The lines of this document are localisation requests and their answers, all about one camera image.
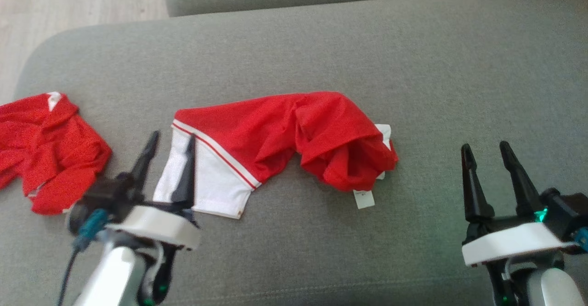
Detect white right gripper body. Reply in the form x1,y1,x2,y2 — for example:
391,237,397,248
462,212,578,306

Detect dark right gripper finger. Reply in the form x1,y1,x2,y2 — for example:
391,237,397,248
461,143,496,223
499,141,545,217

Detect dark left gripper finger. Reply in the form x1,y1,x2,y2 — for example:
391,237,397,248
172,135,197,208
131,130,160,191

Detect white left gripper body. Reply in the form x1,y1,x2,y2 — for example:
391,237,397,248
107,191,201,305

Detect red shorts white stripe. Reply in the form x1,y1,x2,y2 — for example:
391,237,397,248
0,92,113,216

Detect red shirt white sleeves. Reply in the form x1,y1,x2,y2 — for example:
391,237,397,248
153,91,399,219

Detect grey sofa seat cushion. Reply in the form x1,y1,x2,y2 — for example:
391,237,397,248
0,0,588,306

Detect black cable teal plug left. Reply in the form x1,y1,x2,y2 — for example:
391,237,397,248
57,209,109,306

